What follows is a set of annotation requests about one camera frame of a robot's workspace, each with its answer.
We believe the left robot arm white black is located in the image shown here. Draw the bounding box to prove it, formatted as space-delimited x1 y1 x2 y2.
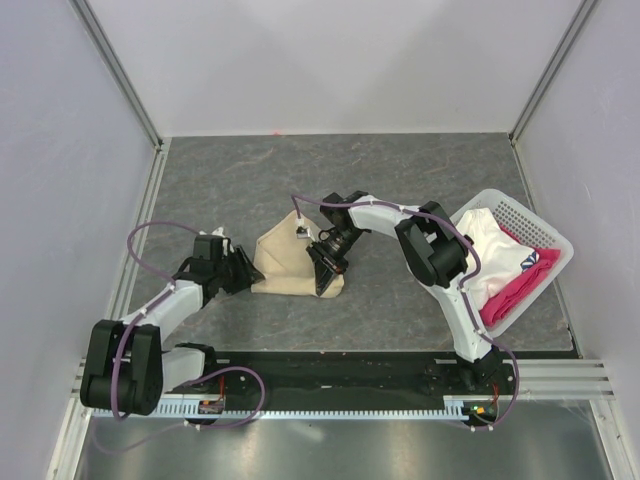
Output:
79 235 264 419

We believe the beige cloth napkin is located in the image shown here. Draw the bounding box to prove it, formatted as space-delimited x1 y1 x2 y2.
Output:
251 210 345 299

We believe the right aluminium frame post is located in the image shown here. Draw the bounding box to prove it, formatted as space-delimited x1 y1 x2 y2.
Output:
508 0 600 146

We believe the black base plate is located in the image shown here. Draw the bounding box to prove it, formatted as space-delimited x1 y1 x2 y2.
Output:
178 351 516 412

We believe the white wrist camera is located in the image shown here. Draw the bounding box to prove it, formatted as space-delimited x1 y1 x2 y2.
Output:
295 218 312 239
194 227 231 259

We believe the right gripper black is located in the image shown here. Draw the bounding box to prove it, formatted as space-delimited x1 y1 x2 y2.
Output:
306 229 362 296

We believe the aluminium frame post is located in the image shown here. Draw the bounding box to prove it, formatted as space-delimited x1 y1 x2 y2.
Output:
69 0 164 150
508 0 600 146

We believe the left aluminium frame post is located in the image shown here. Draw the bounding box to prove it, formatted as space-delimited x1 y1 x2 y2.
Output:
69 0 164 150

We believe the white cloth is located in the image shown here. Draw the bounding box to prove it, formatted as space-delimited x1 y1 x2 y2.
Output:
456 208 539 310

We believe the grey slotted cable duct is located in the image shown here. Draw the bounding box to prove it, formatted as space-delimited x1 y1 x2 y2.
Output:
92 394 501 421

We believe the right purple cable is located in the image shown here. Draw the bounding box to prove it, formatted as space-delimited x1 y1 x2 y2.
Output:
291 193 521 434

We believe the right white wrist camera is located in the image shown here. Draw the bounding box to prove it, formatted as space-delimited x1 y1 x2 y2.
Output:
295 218 312 239

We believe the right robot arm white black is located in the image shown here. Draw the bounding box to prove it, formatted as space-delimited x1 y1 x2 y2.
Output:
306 191 519 396

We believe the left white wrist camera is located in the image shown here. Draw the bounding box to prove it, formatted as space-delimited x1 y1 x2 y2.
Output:
194 227 231 259

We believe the purple cable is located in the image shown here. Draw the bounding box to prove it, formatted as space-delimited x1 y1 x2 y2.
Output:
291 193 521 434
92 221 267 454

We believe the white plastic basket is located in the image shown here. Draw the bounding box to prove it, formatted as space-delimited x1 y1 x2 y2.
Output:
452 189 574 337

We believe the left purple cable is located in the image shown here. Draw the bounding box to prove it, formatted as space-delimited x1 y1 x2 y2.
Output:
92 221 267 454

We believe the pink cloth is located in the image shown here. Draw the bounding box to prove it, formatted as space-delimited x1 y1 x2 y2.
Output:
479 248 561 327

